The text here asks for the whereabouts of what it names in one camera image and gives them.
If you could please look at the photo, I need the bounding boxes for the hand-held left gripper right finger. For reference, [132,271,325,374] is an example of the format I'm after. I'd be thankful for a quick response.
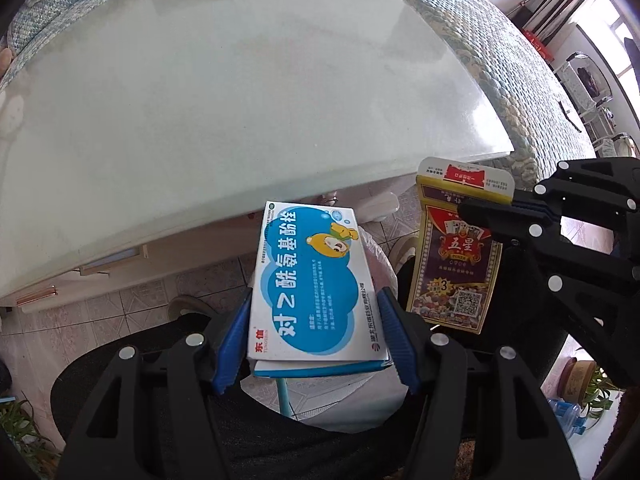
[376,287,583,480]

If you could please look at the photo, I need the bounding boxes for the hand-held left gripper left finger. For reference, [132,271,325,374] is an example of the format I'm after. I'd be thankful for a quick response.
[57,290,253,480]

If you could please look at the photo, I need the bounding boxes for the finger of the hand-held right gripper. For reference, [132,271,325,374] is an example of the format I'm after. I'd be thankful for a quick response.
[459,200,640,391]
[515,157,640,216]

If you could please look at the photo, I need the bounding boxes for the yellow purple playing card box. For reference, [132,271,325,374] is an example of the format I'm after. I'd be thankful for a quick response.
[405,156,516,335]

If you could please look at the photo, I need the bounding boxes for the trash bin with white bag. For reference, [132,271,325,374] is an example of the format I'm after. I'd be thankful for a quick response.
[240,230,416,433]

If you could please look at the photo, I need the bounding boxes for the blue white medicine box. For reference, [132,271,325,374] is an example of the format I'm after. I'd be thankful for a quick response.
[246,200,392,379]

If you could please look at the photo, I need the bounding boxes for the grey shoe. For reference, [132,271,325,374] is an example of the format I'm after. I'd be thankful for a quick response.
[167,295,216,321]

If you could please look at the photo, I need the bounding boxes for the blue stool leg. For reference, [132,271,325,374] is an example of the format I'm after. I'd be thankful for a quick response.
[276,377,296,418]

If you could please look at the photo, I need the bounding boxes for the white metal rack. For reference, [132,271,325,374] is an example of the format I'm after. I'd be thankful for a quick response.
[557,52,618,141]

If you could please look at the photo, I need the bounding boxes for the person's dark pants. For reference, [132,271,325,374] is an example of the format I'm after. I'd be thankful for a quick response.
[50,255,566,480]

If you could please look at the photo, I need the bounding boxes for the potted plant brown pot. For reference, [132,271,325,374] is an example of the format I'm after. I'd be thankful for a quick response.
[559,357,626,423]

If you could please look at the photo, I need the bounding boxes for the clear plastic water bottle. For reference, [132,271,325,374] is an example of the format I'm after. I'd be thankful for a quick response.
[547,397,586,436]

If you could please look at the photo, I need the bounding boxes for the rose gold table leg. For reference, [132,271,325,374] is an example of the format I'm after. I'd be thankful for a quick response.
[15,284,57,307]

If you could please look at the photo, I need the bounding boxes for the green leafy plant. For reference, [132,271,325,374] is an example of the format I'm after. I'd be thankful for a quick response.
[0,395,46,461]

